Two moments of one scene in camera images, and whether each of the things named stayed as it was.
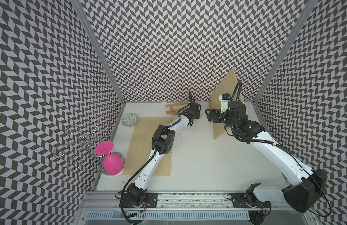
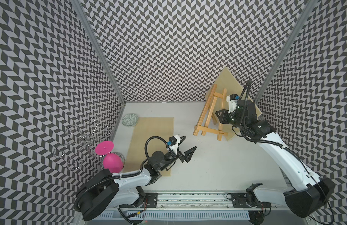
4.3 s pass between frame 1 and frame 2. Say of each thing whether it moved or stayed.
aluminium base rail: stayed
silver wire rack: stayed
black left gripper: moved
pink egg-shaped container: stayed
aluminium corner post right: stayed
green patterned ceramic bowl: stayed
